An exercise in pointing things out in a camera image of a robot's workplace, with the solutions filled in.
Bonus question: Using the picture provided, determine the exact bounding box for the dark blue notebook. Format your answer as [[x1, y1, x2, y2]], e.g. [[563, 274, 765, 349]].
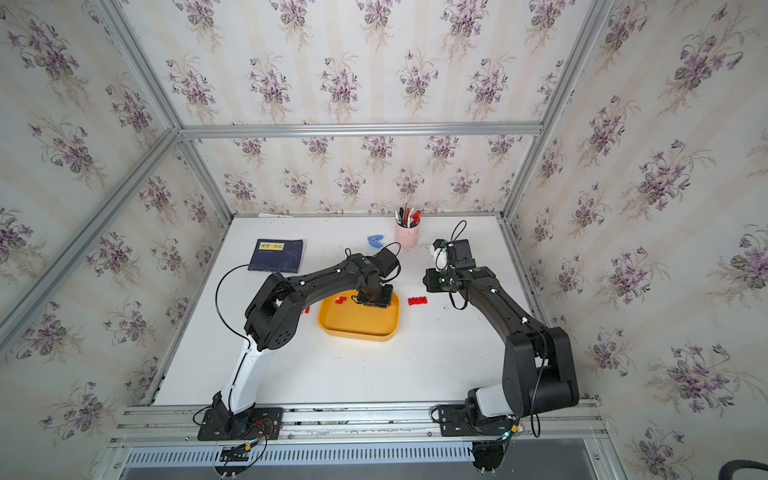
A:
[[247, 239, 304, 273]]

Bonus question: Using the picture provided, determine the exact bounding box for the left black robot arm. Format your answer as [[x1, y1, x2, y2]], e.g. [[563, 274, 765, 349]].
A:
[[212, 249, 400, 423]]

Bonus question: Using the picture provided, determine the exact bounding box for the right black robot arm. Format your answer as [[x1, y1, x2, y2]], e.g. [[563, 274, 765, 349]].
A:
[[423, 267, 580, 418]]

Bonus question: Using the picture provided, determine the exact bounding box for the aluminium front rail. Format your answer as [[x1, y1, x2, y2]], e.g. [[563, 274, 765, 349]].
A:
[[96, 400, 621, 479]]

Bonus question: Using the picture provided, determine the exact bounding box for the pink pen cup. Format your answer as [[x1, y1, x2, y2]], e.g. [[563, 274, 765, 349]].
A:
[[395, 207, 421, 250]]

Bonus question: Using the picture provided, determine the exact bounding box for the yellow plastic storage box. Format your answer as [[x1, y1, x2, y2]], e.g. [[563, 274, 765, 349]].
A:
[[318, 290, 401, 342]]

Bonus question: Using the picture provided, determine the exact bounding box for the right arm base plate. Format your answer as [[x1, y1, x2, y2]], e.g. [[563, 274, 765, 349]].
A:
[[430, 404, 521, 439]]

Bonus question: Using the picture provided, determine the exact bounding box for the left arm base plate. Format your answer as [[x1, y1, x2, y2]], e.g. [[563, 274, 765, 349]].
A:
[[193, 406, 284, 441]]

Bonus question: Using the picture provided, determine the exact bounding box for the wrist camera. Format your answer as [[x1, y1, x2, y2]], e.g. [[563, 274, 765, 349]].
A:
[[371, 248, 401, 283], [432, 239, 476, 271]]

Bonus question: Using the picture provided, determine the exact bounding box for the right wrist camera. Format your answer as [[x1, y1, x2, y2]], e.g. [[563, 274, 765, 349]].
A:
[[432, 239, 476, 271]]

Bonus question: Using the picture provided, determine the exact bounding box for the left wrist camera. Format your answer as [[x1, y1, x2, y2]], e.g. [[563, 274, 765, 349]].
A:
[[371, 248, 401, 283]]

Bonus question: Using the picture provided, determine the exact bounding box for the blue plastic clip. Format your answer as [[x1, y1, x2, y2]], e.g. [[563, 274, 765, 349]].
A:
[[367, 234, 384, 249]]

